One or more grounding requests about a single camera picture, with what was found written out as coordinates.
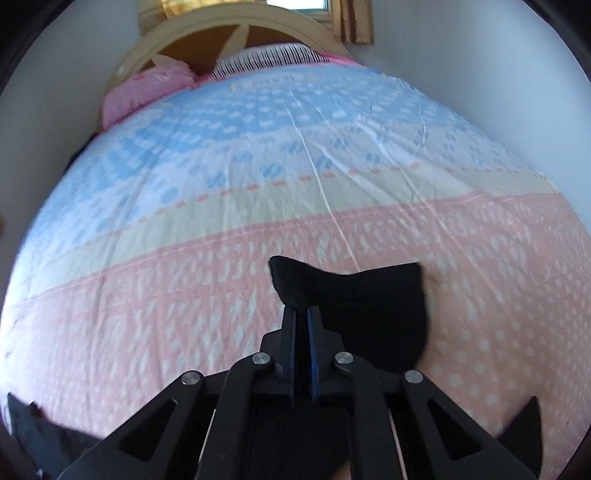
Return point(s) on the cream wooden headboard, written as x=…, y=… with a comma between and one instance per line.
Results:
x=194, y=30

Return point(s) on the pink pillow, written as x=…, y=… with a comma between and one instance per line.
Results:
x=138, y=90

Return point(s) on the black pants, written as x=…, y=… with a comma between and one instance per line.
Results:
x=369, y=304

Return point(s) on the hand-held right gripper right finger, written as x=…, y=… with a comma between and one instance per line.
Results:
x=315, y=332

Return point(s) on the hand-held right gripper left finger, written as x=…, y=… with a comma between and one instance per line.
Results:
x=290, y=332

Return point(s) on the striped pillow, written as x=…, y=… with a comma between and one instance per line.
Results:
x=263, y=57

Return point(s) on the pink and blue patterned quilt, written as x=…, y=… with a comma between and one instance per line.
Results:
x=277, y=184

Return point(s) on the golden curtain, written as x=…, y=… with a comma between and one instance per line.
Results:
x=353, y=21
x=184, y=7

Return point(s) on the window behind headboard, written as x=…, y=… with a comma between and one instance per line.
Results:
x=300, y=3

